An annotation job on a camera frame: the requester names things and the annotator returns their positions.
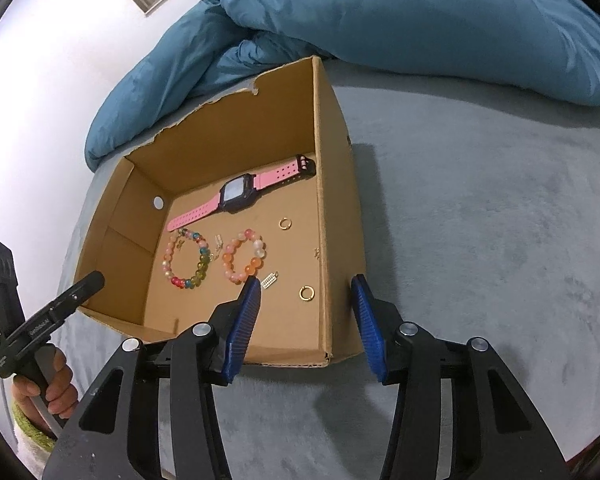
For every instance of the green fuzzy rug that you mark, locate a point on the green fuzzy rug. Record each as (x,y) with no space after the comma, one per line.
(30,427)

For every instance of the brown cardboard box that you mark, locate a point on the brown cardboard box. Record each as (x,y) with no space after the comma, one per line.
(290,260)

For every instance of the gold hoop earring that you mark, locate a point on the gold hoop earring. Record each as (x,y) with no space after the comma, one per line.
(280,223)
(301,293)

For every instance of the blue duvet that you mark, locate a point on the blue duvet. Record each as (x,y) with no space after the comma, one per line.
(380,15)

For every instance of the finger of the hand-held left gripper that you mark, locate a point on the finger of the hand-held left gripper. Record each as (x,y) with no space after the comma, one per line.
(2,290)
(80,291)

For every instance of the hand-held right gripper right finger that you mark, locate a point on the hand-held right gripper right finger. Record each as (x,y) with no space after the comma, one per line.
(367,325)

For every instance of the person's left hand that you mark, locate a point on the person's left hand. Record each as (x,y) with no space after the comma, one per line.
(62,390)

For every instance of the gold butterfly charm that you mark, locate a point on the gold butterfly charm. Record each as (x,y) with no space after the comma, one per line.
(180,245)

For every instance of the small silver clip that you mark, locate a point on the small silver clip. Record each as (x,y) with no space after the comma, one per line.
(218,242)

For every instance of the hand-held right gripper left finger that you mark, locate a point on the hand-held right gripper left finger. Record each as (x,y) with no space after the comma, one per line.
(242,325)

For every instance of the grey bed cover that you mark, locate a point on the grey bed cover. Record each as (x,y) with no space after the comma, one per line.
(480,235)

